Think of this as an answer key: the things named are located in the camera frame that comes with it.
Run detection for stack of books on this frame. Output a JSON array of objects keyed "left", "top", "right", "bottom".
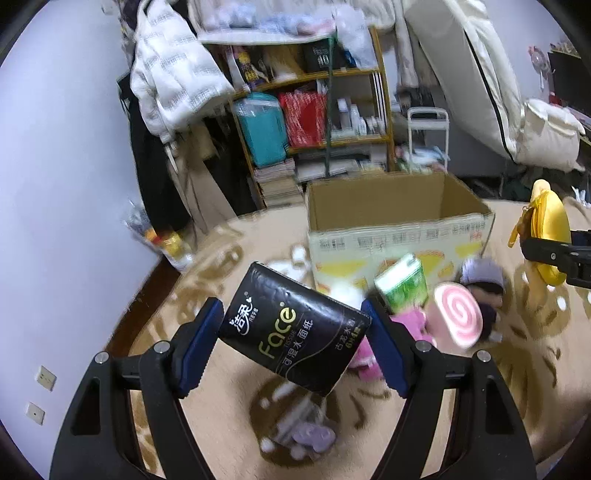
[{"left": 253, "top": 158, "right": 304, "bottom": 208}]

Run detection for black hanging coat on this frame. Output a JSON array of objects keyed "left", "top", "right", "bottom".
[{"left": 117, "top": 73, "right": 190, "bottom": 234}]

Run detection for plastic bag of snacks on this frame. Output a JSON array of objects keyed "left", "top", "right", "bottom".
[{"left": 123, "top": 200, "right": 198, "bottom": 273}]

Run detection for red gift bag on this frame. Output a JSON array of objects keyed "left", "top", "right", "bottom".
[{"left": 279, "top": 91, "right": 327, "bottom": 148}]

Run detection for pink plush bear keychain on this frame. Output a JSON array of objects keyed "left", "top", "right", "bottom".
[{"left": 349, "top": 299, "right": 436, "bottom": 396}]

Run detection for wall socket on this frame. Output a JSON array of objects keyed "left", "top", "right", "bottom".
[{"left": 35, "top": 365, "right": 57, "bottom": 391}]

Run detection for green pole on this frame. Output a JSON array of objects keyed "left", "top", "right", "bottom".
[{"left": 324, "top": 29, "right": 337, "bottom": 179}]

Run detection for white fluffy plush yellow pompoms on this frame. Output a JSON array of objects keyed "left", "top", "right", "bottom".
[{"left": 317, "top": 281, "right": 366, "bottom": 312}]

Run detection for white-haired doll plush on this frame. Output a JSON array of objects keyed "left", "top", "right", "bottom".
[{"left": 459, "top": 257, "right": 506, "bottom": 343}]

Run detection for teal bag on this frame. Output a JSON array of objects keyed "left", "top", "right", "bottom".
[{"left": 235, "top": 92, "right": 288, "bottom": 168}]

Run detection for purple toy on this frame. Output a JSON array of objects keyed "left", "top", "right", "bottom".
[{"left": 259, "top": 395, "right": 338, "bottom": 461}]

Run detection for black Face tissue pack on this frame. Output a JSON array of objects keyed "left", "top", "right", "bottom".
[{"left": 218, "top": 262, "right": 372, "bottom": 397}]

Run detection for green tissue pack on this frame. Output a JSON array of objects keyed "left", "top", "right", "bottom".
[{"left": 375, "top": 254, "right": 429, "bottom": 314}]

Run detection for wooden bookshelf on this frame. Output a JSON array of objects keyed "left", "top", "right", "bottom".
[{"left": 221, "top": 27, "right": 394, "bottom": 208}]

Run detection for white plastic bag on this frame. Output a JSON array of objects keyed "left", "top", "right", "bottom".
[{"left": 332, "top": 4, "right": 378, "bottom": 69}]

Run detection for white rolling cart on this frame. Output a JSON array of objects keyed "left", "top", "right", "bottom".
[{"left": 399, "top": 107, "right": 451, "bottom": 173}]

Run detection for yellow round plush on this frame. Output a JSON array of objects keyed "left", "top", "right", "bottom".
[{"left": 507, "top": 178, "right": 574, "bottom": 287}]

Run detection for cardboard box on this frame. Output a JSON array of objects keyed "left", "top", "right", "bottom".
[{"left": 307, "top": 172, "right": 495, "bottom": 294}]

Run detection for pink swirl roll plush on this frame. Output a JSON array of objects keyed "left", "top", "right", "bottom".
[{"left": 425, "top": 282, "right": 483, "bottom": 352}]

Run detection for cream office chair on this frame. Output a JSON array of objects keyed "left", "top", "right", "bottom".
[{"left": 403, "top": 1, "right": 585, "bottom": 173}]

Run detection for white puffer jacket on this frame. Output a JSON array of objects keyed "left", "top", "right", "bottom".
[{"left": 130, "top": 1, "right": 235, "bottom": 144}]

